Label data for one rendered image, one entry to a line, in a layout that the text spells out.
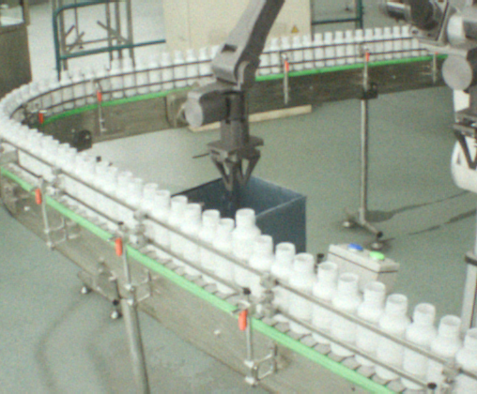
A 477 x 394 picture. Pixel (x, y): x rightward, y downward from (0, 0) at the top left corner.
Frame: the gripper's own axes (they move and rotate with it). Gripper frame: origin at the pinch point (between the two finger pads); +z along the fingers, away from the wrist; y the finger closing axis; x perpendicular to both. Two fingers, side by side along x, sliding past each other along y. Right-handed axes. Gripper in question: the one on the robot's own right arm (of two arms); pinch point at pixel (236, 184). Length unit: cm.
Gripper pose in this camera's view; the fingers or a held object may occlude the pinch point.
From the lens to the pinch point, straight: 149.6
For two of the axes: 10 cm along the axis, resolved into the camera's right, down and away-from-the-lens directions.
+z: 0.3, 9.2, 4.0
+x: 6.6, 2.8, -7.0
